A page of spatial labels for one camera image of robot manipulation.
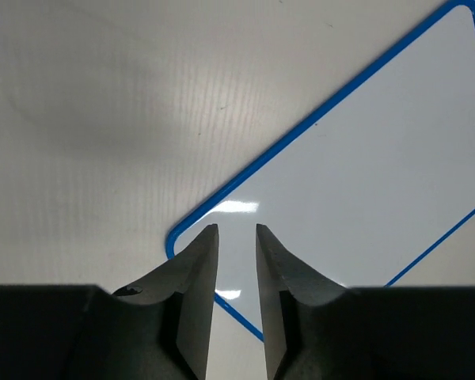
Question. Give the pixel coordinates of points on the blue-framed small whiteboard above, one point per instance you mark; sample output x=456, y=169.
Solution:
x=369, y=183

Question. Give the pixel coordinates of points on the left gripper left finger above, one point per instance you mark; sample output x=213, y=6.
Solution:
x=157, y=327

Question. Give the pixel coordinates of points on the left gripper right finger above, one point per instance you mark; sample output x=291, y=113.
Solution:
x=314, y=328

